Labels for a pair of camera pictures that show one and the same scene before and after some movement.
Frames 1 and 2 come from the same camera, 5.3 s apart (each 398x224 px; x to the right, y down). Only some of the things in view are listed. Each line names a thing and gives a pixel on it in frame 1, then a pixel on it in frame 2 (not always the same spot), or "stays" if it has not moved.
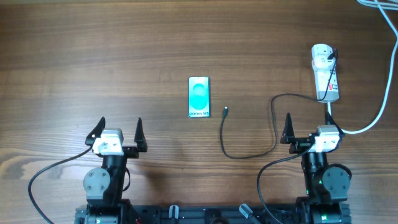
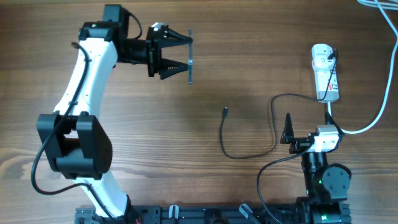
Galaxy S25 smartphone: x=199 y=99 → x=191 y=56
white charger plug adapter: x=320 y=61 stays
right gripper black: x=300 y=144 stays
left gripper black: x=129 y=152 → x=154 y=56
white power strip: x=324 y=63 stays
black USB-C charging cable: x=226 y=112 stays
